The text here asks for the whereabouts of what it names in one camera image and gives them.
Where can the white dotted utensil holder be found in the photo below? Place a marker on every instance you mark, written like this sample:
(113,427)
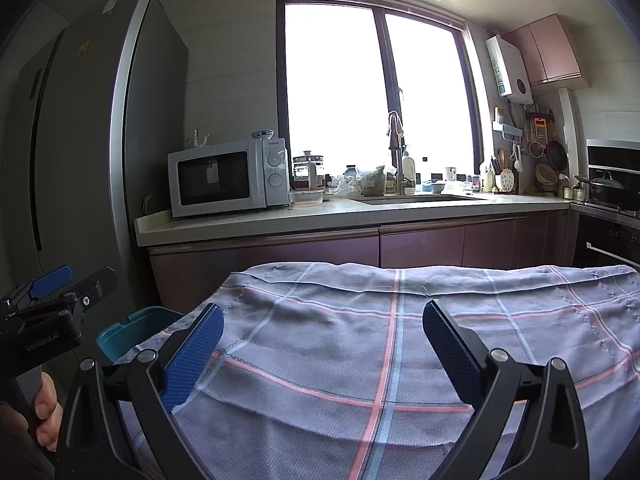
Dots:
(507,181)

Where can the white mug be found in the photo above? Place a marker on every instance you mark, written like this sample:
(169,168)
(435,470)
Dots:
(451,174)

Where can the black built-in oven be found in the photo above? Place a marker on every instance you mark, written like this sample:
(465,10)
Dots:
(610,245)

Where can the pink wall cabinet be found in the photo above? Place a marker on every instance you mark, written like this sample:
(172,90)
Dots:
(545,50)

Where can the clear food container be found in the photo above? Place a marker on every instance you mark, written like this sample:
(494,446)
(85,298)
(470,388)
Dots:
(306,198)

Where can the glass french press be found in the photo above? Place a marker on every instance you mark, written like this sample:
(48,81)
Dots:
(306,170)

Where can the teal plastic bin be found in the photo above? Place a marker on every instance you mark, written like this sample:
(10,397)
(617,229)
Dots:
(125,335)

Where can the small pink rag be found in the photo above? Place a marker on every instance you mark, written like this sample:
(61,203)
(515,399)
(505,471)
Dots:
(396,125)

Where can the large glass jar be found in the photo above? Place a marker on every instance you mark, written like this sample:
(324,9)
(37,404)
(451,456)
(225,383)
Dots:
(372,182)

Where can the white water heater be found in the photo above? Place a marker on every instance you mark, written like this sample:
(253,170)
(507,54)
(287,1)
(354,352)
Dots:
(507,67)

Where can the small glass jar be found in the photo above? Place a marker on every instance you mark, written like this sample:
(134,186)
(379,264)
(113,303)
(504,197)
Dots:
(350,170)

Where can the steel sink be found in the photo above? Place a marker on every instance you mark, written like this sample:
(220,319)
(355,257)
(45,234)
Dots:
(420,199)

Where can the black pot with lid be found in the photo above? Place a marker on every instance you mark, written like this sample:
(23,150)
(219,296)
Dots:
(602,187)

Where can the blue patterned bowl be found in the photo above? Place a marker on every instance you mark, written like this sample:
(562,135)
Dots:
(262,134)

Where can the round wall socket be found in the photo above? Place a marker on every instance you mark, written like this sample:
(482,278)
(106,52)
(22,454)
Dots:
(147,202)

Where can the orange grater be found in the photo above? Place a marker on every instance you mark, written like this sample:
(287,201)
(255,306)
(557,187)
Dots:
(540,129)

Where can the large dark-framed window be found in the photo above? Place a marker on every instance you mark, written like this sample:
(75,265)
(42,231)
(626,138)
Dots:
(330,100)

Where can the kitchen counter with maroon cabinets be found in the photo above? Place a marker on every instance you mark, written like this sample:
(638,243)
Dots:
(425,247)

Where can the hanging black pan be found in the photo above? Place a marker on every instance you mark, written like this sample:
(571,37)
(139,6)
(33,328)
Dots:
(556,155)

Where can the clear bottle with dark cap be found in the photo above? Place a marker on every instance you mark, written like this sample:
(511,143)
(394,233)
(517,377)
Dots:
(426,170)

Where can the small blue bowl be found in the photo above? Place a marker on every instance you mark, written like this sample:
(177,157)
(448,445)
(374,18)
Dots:
(438,187)

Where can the black range hood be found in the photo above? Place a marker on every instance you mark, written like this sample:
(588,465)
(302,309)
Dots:
(615,157)

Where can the white soap pump bottle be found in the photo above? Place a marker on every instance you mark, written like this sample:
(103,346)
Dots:
(409,167)

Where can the stacked bowls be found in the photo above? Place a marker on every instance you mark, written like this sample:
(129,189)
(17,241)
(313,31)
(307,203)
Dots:
(546,175)

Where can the person's left hand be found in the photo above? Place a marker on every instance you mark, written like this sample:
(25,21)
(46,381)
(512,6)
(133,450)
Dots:
(47,400)

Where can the white microwave oven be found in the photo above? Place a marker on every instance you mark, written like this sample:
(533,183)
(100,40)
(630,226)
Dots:
(215,177)

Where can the hanging round strainer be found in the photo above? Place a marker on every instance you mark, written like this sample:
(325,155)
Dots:
(536,149)

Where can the steel faucet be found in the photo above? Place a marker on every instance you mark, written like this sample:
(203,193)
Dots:
(398,170)

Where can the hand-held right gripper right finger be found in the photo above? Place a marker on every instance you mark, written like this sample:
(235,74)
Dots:
(450,355)

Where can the plaid grey tablecloth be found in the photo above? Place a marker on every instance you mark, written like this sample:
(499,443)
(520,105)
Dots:
(325,340)

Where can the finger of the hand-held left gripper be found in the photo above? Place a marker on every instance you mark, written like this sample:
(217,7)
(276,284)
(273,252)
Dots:
(95,282)
(52,277)

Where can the gas stove top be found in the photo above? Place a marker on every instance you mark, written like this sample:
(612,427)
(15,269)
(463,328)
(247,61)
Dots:
(605,208)

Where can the crumpled clear plastic bag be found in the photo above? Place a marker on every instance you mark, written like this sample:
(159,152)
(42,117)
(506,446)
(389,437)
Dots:
(342,186)

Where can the grey refrigerator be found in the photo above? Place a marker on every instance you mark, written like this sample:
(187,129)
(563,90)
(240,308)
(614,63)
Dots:
(80,135)

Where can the small white figurine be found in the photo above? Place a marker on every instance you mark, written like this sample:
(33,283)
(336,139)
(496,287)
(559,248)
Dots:
(198,140)

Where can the white wall rack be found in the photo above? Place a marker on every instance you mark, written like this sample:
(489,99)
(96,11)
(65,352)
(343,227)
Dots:
(506,131)

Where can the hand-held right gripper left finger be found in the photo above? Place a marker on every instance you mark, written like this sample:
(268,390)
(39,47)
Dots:
(192,355)

